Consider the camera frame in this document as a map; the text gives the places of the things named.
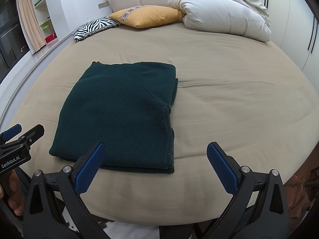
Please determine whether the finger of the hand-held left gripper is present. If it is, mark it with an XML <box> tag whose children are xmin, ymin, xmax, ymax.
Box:
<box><xmin>0</xmin><ymin>124</ymin><xmax>22</xmax><ymax>142</ymax></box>
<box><xmin>15</xmin><ymin>124</ymin><xmax>45</xmax><ymax>150</ymax></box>

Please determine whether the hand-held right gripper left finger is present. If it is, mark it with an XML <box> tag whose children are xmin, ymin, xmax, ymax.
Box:
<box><xmin>22</xmin><ymin>141</ymin><xmax>110</xmax><ymax>239</ymax></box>

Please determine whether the brown cloth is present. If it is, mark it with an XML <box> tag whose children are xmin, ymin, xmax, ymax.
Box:
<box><xmin>284</xmin><ymin>164</ymin><xmax>319</xmax><ymax>203</ymax></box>

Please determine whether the white wardrobe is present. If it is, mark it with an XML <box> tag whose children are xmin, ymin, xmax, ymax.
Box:
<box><xmin>249</xmin><ymin>0</ymin><xmax>319</xmax><ymax>73</ymax></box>

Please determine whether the zebra striped pillow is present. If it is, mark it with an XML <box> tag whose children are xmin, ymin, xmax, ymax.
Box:
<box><xmin>71</xmin><ymin>16</ymin><xmax>122</xmax><ymax>41</ymax></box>

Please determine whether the dark window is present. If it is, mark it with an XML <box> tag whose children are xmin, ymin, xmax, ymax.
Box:
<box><xmin>0</xmin><ymin>1</ymin><xmax>31</xmax><ymax>73</ymax></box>

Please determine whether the yellow pillow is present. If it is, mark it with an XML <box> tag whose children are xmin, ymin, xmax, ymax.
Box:
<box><xmin>109</xmin><ymin>5</ymin><xmax>185</xmax><ymax>29</ymax></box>

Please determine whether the dark green sweater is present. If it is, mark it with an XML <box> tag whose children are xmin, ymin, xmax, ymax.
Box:
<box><xmin>48</xmin><ymin>61</ymin><xmax>179</xmax><ymax>175</ymax></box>

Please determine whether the beige curtain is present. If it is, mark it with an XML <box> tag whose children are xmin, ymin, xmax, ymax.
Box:
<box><xmin>15</xmin><ymin>0</ymin><xmax>47</xmax><ymax>54</ymax></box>

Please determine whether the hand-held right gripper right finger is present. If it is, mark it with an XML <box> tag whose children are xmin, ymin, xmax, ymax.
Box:
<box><xmin>202</xmin><ymin>141</ymin><xmax>289</xmax><ymax>239</ymax></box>

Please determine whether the round bed with beige sheet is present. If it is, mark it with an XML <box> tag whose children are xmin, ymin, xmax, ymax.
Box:
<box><xmin>0</xmin><ymin>21</ymin><xmax>319</xmax><ymax>227</ymax></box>

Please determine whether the white shelf unit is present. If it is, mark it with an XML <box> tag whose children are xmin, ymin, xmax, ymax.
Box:
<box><xmin>30</xmin><ymin>0</ymin><xmax>61</xmax><ymax>46</ymax></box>

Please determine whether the person's left hand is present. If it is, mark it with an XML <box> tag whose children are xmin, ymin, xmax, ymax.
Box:
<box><xmin>0</xmin><ymin>171</ymin><xmax>26</xmax><ymax>217</ymax></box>

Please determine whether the white folded duvet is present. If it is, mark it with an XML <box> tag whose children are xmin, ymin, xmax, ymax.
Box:
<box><xmin>167</xmin><ymin>0</ymin><xmax>272</xmax><ymax>42</ymax></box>

